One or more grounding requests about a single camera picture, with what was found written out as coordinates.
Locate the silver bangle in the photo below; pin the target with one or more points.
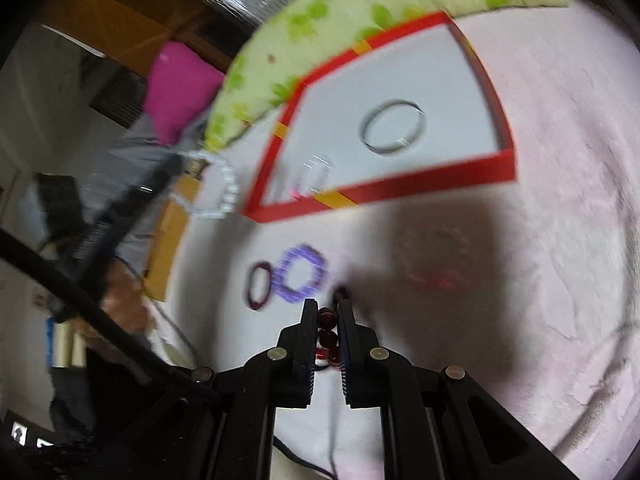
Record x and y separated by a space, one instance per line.
364 132

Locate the pink blanket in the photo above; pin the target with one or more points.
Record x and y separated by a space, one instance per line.
550 160

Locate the red-rimmed white tray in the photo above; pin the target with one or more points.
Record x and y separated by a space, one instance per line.
350 100

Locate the green leaf print pillow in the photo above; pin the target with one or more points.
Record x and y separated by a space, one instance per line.
320 25

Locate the grey cloth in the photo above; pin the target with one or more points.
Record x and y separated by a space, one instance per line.
145 135

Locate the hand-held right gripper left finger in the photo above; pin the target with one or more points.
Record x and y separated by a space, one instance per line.
307 360

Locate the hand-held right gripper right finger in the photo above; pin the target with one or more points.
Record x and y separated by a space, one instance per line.
349 360

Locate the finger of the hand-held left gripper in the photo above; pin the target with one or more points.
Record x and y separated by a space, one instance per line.
130 205

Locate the orange lined board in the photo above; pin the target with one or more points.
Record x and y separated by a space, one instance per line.
125 25

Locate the person's left hand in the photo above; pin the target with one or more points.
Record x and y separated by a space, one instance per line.
122 300

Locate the magenta pillow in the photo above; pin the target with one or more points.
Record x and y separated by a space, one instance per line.
180 90

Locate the orange cardboard box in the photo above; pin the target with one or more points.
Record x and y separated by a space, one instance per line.
167 245

